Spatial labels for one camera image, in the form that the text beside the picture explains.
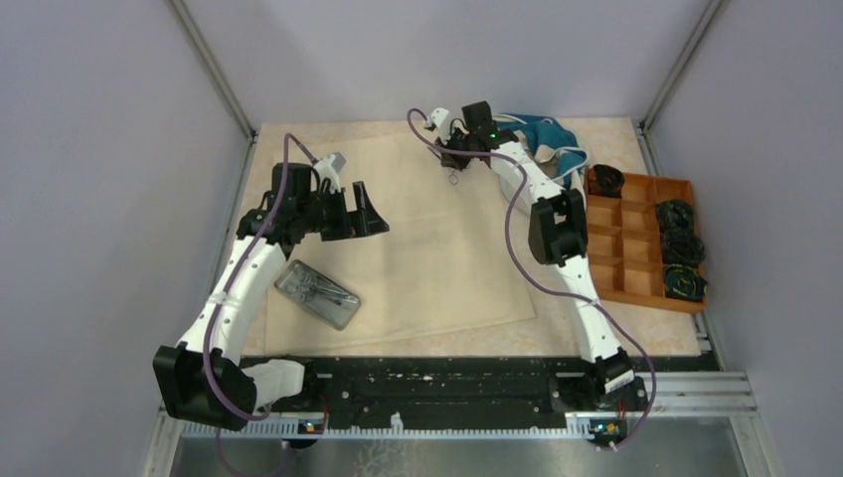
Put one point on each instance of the black green rolled item upper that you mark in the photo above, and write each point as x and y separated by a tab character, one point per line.
675	214

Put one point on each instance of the black rolled item middle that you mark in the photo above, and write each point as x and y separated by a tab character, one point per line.
682	247

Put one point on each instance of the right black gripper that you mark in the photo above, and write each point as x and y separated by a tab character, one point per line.
447	161

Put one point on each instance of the orange compartment tray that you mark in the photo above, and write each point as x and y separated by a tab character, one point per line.
625	242

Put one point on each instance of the aluminium frame rail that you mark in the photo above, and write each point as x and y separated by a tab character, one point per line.
670	395

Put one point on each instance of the blue and beige cloth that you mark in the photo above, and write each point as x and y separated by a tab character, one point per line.
552	146

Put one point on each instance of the metal instrument tray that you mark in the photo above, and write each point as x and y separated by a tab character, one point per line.
334	316

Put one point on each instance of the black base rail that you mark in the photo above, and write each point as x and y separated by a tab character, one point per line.
447	393

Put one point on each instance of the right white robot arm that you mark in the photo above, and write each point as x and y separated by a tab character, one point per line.
557	234

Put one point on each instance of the steel scissors in tray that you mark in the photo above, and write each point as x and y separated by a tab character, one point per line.
311	289

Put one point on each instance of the black rolled item top-left compartment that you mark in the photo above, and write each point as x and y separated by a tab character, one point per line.
605	181

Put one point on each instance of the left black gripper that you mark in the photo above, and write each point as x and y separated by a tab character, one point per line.
368	222

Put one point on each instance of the black green rolled item lower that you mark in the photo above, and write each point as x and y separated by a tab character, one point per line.
684	283

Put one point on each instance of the black green rolled item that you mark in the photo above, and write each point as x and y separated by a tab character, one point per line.
684	283
675	214

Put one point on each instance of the beige cloth drape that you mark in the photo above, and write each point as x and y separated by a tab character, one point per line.
441	269

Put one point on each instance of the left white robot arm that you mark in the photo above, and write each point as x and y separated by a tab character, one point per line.
201	378

